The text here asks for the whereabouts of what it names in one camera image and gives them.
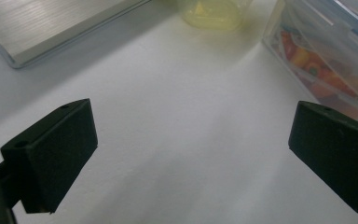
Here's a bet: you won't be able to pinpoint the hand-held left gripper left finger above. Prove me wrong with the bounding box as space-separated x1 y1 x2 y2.
0 98 99 215

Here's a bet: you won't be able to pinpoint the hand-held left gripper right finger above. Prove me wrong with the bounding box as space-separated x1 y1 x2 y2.
288 100 358 215

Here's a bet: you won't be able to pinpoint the clear container with green lid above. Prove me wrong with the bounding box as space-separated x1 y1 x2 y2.
176 0 254 32

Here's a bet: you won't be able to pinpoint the orange and red toy vegetables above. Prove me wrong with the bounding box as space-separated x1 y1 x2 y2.
278 29 358 119

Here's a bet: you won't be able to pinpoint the clear lidded plastic storage box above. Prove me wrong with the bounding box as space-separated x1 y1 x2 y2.
261 0 358 129

